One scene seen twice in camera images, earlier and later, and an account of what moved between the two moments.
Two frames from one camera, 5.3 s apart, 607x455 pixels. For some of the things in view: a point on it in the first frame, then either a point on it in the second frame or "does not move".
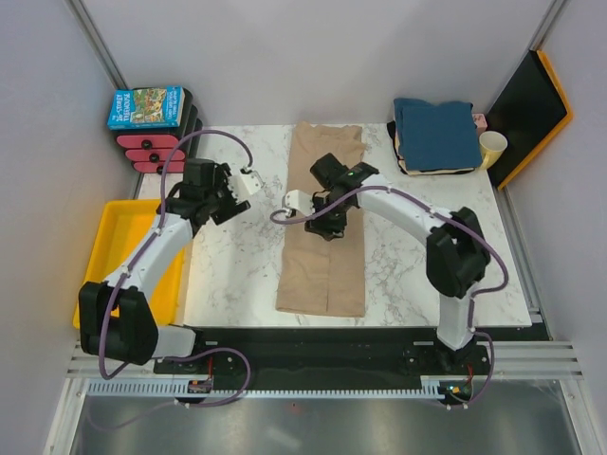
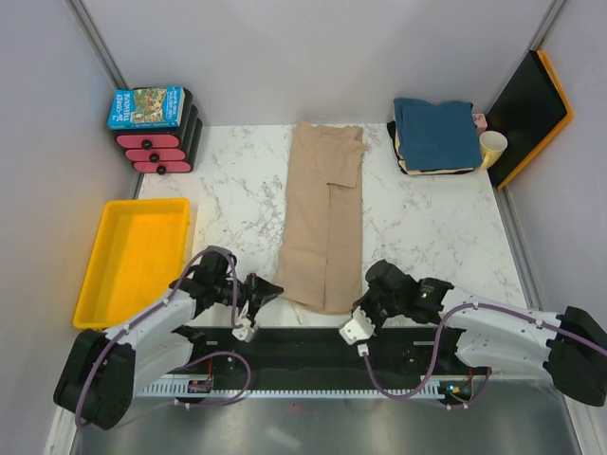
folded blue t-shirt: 442,136 does not move
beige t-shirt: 318,275 does not move
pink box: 480,120 does not move
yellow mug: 491,146 does not move
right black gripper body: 334,218 → 378,308
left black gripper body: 221,196 → 225,294
